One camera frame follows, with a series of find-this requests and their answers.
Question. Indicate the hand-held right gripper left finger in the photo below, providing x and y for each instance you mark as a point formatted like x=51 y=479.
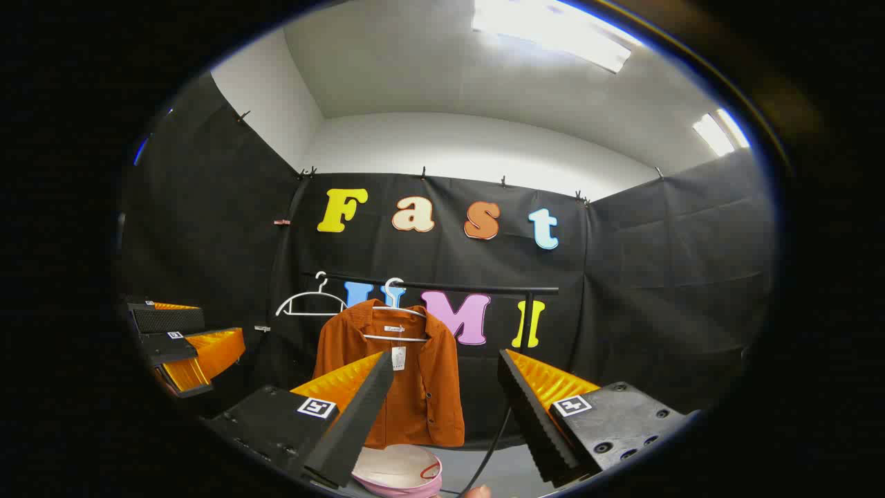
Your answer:
x=359 y=422

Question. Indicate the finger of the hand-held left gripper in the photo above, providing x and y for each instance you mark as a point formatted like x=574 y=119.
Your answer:
x=166 y=348
x=169 y=319

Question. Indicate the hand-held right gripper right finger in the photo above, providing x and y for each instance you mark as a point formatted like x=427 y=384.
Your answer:
x=532 y=422

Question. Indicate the pink white laundry hamper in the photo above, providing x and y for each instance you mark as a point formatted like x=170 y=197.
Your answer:
x=394 y=465

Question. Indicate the orange button shirt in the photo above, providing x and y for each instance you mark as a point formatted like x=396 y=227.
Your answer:
x=432 y=387

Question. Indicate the white shirt clothes hanger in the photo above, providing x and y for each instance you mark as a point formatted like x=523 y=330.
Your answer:
x=395 y=338

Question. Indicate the white empty clothes hanger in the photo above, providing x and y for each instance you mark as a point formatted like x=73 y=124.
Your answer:
x=322 y=287

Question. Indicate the black clothes rack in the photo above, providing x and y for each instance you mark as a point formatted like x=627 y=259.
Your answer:
x=470 y=287

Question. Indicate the black backdrop cloth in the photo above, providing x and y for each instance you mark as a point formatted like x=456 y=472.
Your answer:
x=657 y=277

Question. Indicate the small ceiling light panel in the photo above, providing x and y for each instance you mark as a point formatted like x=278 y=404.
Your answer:
x=715 y=133

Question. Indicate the large ceiling light panel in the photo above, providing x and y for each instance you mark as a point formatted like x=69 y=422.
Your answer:
x=553 y=31

